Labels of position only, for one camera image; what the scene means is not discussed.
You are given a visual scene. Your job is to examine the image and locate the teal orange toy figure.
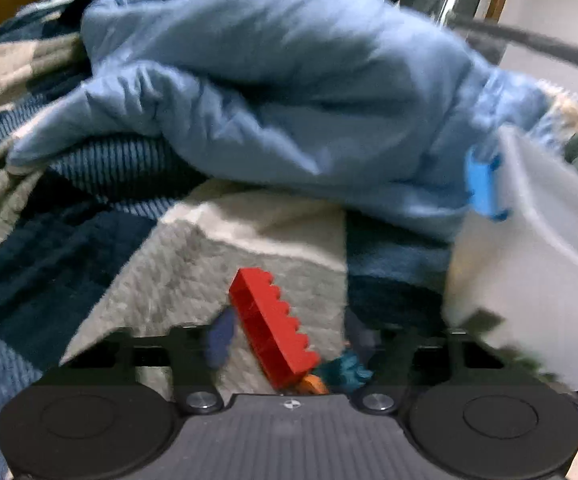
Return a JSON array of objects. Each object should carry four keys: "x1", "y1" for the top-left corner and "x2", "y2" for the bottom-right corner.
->
[{"x1": 295, "y1": 349, "x2": 374, "y2": 396}]

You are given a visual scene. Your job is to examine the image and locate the white plastic bin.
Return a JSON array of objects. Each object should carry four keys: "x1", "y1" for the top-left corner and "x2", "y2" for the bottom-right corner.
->
[{"x1": 443, "y1": 126, "x2": 578, "y2": 390}]

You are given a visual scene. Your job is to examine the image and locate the patchwork knitted blanket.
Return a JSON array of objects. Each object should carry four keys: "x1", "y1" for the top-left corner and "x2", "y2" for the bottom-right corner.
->
[{"x1": 0, "y1": 0, "x2": 450, "y2": 479}]

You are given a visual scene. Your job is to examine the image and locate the red toy brick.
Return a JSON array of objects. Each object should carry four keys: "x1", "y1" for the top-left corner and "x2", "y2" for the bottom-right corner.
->
[{"x1": 229, "y1": 268, "x2": 319, "y2": 390}]

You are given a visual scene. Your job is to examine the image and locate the small light blue piece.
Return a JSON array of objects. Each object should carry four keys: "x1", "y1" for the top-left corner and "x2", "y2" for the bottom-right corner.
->
[{"x1": 465, "y1": 146, "x2": 510, "y2": 222}]

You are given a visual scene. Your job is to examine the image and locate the light blue quilt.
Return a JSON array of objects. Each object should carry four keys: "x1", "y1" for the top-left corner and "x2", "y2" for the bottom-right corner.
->
[{"x1": 8, "y1": 0, "x2": 567, "y2": 240}]

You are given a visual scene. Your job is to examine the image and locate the grey bed rail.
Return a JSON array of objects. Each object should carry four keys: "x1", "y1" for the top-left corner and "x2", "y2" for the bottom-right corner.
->
[{"x1": 446, "y1": 13, "x2": 578, "y2": 68}]

